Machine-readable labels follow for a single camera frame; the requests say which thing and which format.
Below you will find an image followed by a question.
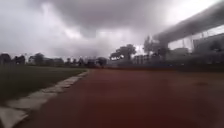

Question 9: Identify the broad dark tree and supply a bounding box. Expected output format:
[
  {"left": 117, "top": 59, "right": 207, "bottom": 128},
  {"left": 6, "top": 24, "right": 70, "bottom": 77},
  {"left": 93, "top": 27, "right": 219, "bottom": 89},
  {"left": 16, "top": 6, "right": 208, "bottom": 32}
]
[{"left": 109, "top": 43, "right": 137, "bottom": 62}]

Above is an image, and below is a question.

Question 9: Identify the red running track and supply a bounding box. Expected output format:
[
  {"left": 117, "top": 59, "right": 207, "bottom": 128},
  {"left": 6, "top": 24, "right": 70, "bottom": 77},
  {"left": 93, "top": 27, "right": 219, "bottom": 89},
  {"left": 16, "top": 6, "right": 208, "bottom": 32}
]
[{"left": 13, "top": 68, "right": 224, "bottom": 128}]

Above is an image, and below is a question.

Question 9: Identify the pale concrete kerb strip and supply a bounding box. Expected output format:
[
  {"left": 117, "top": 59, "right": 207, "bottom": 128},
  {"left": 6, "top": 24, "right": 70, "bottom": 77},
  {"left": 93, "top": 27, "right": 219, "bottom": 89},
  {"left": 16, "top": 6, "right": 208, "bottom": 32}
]
[{"left": 0, "top": 69, "right": 91, "bottom": 128}]

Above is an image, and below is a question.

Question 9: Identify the grass field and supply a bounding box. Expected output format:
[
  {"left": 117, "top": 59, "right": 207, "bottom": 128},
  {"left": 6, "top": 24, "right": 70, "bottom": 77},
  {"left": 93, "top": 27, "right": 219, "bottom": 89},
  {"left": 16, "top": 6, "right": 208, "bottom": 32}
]
[{"left": 0, "top": 65, "right": 89, "bottom": 106}]

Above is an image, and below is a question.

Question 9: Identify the grandstand with roof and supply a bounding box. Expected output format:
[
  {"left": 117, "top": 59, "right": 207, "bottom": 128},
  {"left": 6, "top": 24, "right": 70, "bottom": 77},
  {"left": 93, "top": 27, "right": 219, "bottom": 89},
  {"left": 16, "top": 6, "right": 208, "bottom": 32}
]
[{"left": 151, "top": 1, "right": 224, "bottom": 66}]

